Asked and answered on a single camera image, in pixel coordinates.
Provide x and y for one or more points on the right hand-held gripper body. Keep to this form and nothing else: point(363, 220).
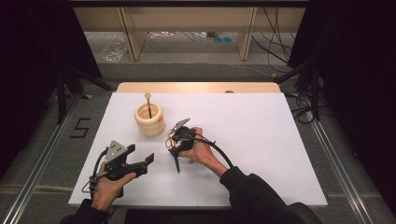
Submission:
point(185, 137)

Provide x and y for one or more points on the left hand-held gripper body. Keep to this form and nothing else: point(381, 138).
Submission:
point(115, 152)

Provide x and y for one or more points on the large gold-ferrule makeup brush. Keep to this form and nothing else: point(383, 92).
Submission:
point(177, 165)

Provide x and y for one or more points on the cream ribbed brush holder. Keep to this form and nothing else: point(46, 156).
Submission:
point(152, 127)

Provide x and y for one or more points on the person's right hand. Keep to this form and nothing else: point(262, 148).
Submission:
point(200, 152)

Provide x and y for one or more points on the person's left hand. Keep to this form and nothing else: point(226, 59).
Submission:
point(107, 193)

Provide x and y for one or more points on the wooden table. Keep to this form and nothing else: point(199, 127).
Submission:
point(186, 87)

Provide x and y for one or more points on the white board sheet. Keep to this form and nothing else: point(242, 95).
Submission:
point(249, 140)

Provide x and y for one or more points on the black tripod stand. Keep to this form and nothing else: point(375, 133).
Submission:
point(315, 93)
point(62, 93)

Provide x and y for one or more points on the clear plastic bag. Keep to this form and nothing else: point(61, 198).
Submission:
point(113, 49)

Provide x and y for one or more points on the blue round lid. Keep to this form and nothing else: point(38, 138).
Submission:
point(227, 39)
point(218, 39)

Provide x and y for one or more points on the black curtain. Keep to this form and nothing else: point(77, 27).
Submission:
point(358, 77)
point(31, 62)

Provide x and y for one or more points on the aluminium floor rail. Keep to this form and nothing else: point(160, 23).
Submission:
point(336, 168)
point(34, 180)

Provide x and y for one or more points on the light wooden desk frame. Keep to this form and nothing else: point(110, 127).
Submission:
point(186, 17)

